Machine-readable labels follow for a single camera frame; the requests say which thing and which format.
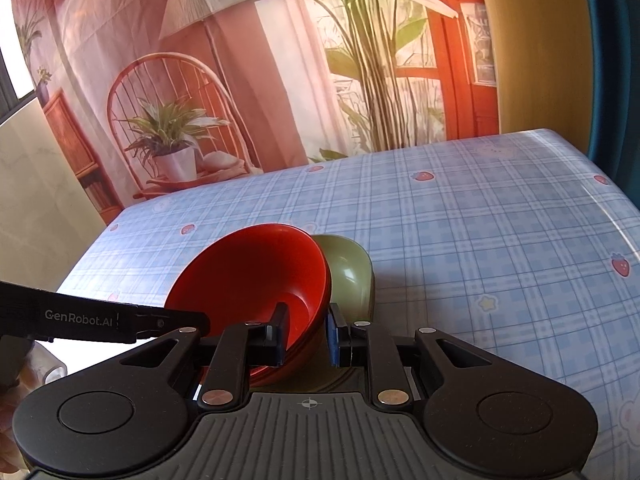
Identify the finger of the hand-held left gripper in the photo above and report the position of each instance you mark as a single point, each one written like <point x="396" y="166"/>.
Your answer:
<point x="170" y="321"/>

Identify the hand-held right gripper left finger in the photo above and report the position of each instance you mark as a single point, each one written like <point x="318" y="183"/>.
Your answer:
<point x="280" y="335"/>

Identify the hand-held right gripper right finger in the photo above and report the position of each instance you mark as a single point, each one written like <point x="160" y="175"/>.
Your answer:
<point x="334" y="345"/>

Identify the red bowl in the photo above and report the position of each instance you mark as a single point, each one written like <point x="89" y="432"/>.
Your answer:
<point x="240" y="270"/>
<point x="265" y="375"/>

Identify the green bowl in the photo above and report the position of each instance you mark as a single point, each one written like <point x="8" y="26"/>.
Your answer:
<point x="350" y="270"/>

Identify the blue checked strawberry tablecloth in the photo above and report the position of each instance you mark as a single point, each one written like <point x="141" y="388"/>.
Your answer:
<point x="475" y="235"/>

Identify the printed room scene backdrop cloth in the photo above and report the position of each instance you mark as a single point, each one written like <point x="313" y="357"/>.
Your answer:
<point x="275" y="60"/>

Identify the yellow board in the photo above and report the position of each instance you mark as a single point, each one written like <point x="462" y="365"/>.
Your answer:
<point x="535" y="35"/>

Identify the window with dark frame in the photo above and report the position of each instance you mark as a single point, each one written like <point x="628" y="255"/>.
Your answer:
<point x="15" y="95"/>

